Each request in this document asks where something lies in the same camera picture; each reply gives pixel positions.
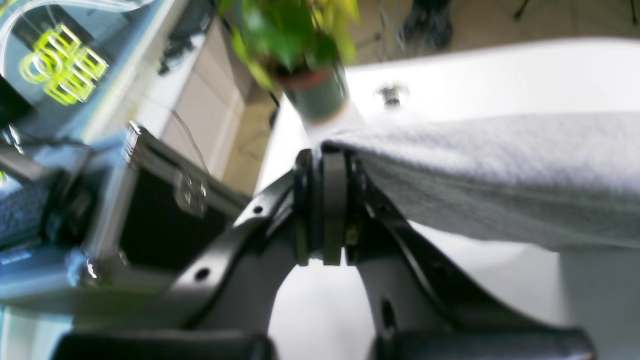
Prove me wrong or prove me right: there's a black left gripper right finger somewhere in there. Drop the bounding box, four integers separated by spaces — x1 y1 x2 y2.
320 146 595 360

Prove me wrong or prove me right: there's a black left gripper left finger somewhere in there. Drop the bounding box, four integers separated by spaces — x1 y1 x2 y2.
52 149 313 360

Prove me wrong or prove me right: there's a grey T-shirt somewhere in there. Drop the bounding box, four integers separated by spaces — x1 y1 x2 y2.
318 112 640 251

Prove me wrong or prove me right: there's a black aluminium flight case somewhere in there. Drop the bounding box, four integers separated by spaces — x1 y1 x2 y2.
80 123 249 275

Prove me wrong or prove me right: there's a right table grommet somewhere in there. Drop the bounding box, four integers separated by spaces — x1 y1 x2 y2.
373 84 411 111

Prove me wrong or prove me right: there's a grey plant pot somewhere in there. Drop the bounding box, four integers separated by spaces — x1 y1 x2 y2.
275 63 350 123

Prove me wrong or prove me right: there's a green potted plant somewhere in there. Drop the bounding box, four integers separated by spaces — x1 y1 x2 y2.
215 0 361 91

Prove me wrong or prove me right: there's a yellow neon sign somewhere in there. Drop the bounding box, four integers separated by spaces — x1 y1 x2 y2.
19 22 110 106

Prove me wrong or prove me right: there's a dark shoe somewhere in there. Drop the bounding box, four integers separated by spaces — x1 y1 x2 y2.
402 0 453 50

